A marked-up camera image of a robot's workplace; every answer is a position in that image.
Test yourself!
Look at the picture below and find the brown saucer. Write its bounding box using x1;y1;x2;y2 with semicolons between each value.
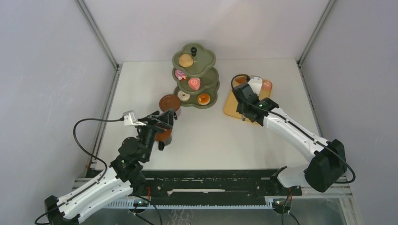
155;129;172;142

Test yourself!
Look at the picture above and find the black left camera cable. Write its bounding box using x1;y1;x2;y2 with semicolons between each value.
72;118;125;184

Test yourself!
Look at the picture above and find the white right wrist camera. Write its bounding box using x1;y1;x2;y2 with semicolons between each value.
248;76;263;96

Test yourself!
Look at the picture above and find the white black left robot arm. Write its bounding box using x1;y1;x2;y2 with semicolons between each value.
34;108;176;225

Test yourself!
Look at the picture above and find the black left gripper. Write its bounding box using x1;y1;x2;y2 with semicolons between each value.
133;108;174;161

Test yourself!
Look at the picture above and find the pink strawberry cake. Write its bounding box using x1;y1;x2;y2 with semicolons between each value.
262;80;273;91

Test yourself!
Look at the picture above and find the orange glazed donut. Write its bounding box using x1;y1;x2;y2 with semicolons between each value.
197;93;211;105

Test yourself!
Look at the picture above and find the white glazed donut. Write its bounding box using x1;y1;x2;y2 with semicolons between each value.
177;90;191;102

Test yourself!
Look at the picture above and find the purple swirl cake slice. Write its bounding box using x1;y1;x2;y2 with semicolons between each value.
174;69;187;81

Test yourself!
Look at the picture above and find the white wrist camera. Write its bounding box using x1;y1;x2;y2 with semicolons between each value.
122;110;146;127
248;76;263;96

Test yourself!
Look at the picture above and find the black right camera cable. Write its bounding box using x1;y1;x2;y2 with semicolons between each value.
230;74;356;184

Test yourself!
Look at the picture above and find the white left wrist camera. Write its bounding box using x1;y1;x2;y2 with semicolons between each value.
122;110;146;127

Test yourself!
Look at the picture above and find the yellow serving tray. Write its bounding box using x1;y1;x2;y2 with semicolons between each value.
223;74;272;119

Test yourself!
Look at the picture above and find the green three-tier dessert stand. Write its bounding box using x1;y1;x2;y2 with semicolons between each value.
172;43;220;109

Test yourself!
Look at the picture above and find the pink swirl cake slice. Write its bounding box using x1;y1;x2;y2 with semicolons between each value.
188;78;201;91

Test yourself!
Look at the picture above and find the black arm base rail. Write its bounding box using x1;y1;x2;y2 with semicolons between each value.
74;169;302;207

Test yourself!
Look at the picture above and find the brown croissant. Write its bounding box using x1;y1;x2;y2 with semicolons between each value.
234;76;247;84

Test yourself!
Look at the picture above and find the black camera cable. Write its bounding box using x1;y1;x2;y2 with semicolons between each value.
230;74;356;184
72;118;125;184

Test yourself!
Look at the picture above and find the beige round cookie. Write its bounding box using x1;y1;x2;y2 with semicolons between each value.
178;54;194;68

